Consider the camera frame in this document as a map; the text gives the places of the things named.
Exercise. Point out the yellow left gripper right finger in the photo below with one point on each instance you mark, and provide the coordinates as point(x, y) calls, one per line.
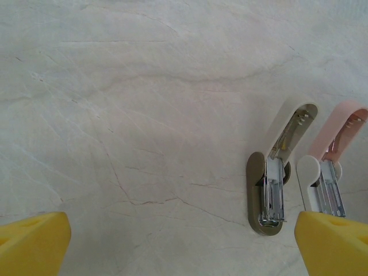
point(333, 247)

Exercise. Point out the pink and white stapler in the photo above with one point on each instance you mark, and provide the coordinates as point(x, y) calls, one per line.
point(307, 169)

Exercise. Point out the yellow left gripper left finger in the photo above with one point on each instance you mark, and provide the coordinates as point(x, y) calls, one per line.
point(31, 244)

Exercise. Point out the cream and olive stapler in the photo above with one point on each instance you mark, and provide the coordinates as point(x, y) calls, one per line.
point(257, 172)

